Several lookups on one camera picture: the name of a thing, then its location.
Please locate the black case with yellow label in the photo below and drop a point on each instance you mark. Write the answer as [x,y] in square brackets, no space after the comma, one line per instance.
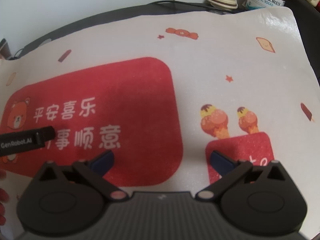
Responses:
[308,30]

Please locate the black flat device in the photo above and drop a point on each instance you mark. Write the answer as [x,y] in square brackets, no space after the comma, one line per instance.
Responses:
[5,48]

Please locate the black desk pad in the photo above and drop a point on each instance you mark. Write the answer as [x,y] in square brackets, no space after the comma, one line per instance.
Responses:
[75,16]

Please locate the white printed mat with red patches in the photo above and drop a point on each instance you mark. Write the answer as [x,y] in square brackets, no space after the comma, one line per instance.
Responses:
[212,80]

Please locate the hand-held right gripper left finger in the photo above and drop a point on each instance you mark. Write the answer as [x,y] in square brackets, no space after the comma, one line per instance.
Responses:
[105,160]

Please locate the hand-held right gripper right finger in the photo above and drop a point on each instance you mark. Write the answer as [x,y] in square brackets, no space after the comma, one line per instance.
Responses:
[220,161]

